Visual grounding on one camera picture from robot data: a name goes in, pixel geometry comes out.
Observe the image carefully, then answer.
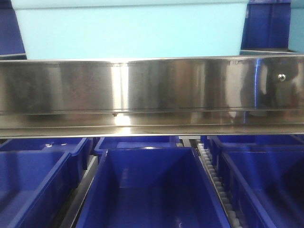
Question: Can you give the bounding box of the light blue plastic bin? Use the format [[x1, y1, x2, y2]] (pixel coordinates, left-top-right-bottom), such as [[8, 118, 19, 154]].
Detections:
[[11, 0, 248, 59]]

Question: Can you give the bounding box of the stainless steel shelf beam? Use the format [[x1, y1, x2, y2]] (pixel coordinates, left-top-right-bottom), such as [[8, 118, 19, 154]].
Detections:
[[0, 54, 304, 138]]

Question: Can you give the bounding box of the dark blue bin rear centre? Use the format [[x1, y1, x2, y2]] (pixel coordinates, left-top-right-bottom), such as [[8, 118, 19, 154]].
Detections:
[[93, 136, 180, 155]]

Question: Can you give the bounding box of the dark blue bin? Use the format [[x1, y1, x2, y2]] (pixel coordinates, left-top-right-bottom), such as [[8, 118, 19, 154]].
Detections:
[[0, 138, 93, 188], [206, 134, 304, 167], [93, 136, 180, 155], [0, 151, 72, 228], [220, 151, 304, 228], [241, 0, 291, 49], [76, 147, 230, 228], [0, 0, 27, 60]]

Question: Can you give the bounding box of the dark blue bin front centre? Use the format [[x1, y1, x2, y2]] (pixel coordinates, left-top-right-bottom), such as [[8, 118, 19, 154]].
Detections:
[[76, 147, 230, 228]]

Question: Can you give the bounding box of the dark blue bin rear left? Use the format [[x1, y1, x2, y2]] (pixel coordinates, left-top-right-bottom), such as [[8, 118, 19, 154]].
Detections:
[[0, 138, 93, 188]]

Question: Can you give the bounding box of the dark blue bin rear right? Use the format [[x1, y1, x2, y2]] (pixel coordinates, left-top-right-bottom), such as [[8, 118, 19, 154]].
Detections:
[[206, 134, 304, 167]]

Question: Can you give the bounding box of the white roller track right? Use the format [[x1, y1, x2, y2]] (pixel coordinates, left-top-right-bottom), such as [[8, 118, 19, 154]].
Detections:
[[197, 143, 242, 228]]

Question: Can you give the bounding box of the dark blue bin front right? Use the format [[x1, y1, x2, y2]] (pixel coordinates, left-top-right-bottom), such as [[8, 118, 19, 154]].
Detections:
[[220, 151, 304, 228]]

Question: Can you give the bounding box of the dark blue bin front left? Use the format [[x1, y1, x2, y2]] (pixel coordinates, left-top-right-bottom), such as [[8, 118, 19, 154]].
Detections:
[[0, 151, 72, 228]]

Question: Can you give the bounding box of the dark blue bin upper right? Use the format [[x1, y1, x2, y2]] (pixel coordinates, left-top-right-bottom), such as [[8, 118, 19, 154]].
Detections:
[[241, 0, 291, 49]]

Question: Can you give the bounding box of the dark blue bin upper left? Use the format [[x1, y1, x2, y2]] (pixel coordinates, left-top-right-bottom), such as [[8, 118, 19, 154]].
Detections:
[[0, 0, 27, 60]]

